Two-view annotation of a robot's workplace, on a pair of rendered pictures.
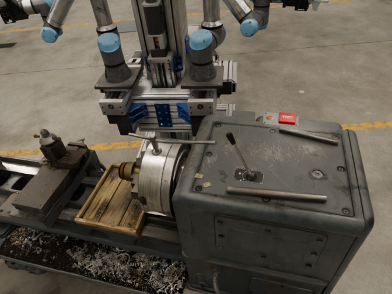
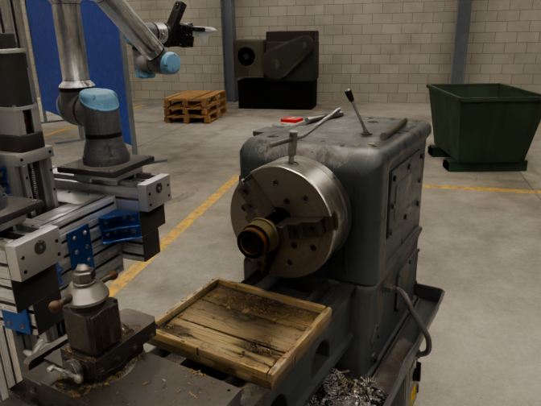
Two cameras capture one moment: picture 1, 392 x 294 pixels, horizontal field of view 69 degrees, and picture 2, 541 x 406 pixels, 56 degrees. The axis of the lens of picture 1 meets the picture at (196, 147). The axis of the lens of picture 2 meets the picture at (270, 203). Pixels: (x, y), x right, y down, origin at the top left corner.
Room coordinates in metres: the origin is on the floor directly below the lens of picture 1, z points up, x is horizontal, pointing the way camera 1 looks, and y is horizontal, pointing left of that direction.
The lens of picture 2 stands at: (0.56, 1.41, 1.57)
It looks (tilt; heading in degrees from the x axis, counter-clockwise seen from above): 19 degrees down; 282
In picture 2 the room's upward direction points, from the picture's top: 1 degrees counter-clockwise
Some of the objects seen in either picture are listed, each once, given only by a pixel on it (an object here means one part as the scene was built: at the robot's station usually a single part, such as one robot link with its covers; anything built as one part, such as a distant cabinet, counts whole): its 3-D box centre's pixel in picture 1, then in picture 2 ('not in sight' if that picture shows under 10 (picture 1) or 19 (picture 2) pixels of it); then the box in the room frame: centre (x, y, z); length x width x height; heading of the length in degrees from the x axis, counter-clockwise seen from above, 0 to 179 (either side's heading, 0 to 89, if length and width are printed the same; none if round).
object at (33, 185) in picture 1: (55, 173); (121, 387); (1.00, 0.71, 0.95); 0.43 x 0.17 x 0.05; 161
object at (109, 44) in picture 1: (110, 48); not in sight; (1.53, 0.41, 1.33); 0.13 x 0.12 x 0.14; 10
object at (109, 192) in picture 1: (122, 195); (240, 324); (0.87, 0.37, 0.89); 0.36 x 0.30 x 0.04; 161
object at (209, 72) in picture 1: (202, 66); (105, 146); (1.43, -0.08, 1.21); 0.15 x 0.15 x 0.10
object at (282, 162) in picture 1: (265, 190); (339, 184); (0.67, -0.25, 1.06); 0.59 x 0.48 x 0.39; 71
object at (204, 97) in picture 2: not in sight; (196, 105); (3.83, -7.60, 0.22); 1.25 x 0.86 x 0.44; 90
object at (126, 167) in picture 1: (132, 171); (259, 237); (0.83, 0.28, 1.08); 0.09 x 0.09 x 0.09; 72
